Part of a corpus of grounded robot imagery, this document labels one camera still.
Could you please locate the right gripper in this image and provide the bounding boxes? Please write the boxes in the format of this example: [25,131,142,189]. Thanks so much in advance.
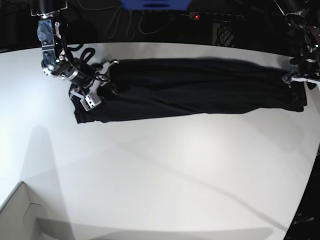
[69,59,119,112]

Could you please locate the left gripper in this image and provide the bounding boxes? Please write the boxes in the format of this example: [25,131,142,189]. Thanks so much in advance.
[281,62,320,90]

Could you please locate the black t-shirt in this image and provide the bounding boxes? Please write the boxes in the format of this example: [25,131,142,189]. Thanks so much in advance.
[71,58,307,124]

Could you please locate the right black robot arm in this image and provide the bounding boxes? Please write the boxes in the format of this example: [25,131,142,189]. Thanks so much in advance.
[30,0,119,112]

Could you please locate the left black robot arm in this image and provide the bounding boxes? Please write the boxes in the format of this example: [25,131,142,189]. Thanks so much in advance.
[274,0,320,90]

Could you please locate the blue plastic bin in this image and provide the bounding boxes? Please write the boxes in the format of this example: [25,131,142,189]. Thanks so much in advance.
[120,0,192,11]

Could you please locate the black power strip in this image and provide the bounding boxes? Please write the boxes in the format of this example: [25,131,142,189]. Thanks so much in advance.
[187,12,245,23]

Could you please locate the white cardboard box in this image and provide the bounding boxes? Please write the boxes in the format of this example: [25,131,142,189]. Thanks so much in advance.
[0,182,52,240]

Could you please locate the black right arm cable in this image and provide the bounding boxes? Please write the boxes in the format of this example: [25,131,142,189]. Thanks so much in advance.
[59,22,108,83]

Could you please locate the grey cables behind table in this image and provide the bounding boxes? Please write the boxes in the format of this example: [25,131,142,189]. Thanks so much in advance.
[104,7,176,40]

